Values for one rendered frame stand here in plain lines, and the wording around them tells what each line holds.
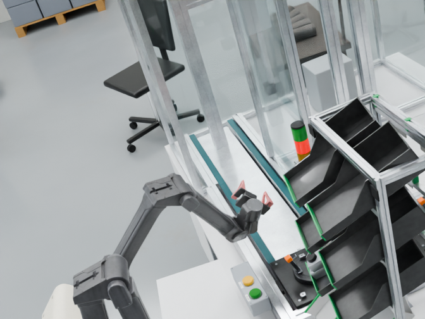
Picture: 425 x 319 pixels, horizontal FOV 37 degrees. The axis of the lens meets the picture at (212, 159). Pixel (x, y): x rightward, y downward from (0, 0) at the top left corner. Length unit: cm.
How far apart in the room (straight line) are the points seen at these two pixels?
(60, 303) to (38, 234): 295
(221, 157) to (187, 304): 87
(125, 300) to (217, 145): 172
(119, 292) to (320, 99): 195
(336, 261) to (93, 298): 62
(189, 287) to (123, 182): 249
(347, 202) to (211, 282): 103
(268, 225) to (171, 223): 181
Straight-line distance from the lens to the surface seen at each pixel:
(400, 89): 336
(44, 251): 457
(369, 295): 177
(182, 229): 421
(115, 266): 146
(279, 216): 258
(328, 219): 156
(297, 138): 215
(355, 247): 167
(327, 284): 186
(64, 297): 185
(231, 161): 298
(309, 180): 168
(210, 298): 242
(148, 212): 185
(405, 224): 157
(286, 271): 226
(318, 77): 312
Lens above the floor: 251
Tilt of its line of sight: 32 degrees down
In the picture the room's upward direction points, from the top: 18 degrees counter-clockwise
